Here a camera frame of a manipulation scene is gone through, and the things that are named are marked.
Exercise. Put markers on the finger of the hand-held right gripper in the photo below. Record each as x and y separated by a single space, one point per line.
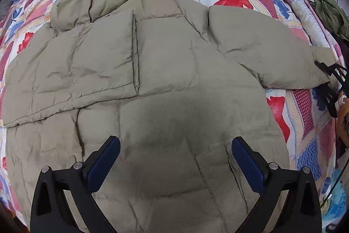
331 68
330 98

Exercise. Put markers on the khaki puffer jacket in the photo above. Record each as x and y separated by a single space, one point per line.
163 85

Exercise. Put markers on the dark green cloth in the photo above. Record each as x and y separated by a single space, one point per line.
331 13

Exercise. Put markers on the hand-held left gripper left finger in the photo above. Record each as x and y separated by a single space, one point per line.
105 160

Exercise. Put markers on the person's right hand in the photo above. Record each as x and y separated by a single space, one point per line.
344 123

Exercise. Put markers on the blue patterned cloth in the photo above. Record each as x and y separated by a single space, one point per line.
334 200

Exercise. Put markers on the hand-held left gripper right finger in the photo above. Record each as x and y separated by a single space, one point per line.
248 160

